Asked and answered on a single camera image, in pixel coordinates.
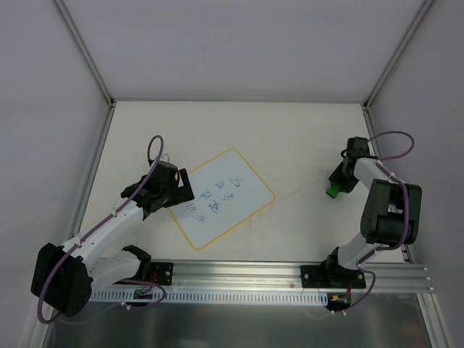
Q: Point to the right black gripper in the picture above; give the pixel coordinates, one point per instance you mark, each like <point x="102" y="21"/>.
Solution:
<point x="338" y="178"/>

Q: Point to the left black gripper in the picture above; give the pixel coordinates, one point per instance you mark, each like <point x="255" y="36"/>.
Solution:
<point x="182" y="193"/>

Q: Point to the green whiteboard eraser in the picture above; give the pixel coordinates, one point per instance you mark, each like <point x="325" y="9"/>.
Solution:
<point x="333" y="191"/>

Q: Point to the yellow-framed whiteboard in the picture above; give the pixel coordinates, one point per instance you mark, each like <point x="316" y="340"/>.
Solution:
<point x="227" y="192"/>

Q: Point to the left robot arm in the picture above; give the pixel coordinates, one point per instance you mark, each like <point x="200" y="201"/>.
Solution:
<point x="66" y="275"/>

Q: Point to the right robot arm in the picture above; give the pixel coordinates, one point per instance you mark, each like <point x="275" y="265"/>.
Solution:
<point x="389" y="220"/>

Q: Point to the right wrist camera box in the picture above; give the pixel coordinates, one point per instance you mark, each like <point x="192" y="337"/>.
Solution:
<point x="356" y="147"/>

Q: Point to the aluminium mounting rail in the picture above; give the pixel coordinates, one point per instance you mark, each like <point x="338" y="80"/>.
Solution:
<point x="286" y="276"/>

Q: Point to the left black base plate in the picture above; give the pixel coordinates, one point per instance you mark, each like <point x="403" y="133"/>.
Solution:
<point x="161" y="273"/>

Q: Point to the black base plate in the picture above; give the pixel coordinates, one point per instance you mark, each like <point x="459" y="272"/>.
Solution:
<point x="319" y="276"/>
<point x="161" y="273"/>

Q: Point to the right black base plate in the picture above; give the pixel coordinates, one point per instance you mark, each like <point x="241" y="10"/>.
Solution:
<point x="319" y="276"/>

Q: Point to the white slotted cable duct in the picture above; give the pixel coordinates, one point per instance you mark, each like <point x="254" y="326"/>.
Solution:
<point x="217" y="297"/>

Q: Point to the right aluminium frame post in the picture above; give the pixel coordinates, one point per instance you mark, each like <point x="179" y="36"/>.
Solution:
<point x="404" y="109"/>

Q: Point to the aluminium frame post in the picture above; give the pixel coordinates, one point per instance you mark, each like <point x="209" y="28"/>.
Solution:
<point x="404" y="109"/>
<point x="71" y="27"/>

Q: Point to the left aluminium frame post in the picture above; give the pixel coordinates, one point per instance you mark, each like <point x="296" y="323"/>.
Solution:
<point x="71" y="27"/>

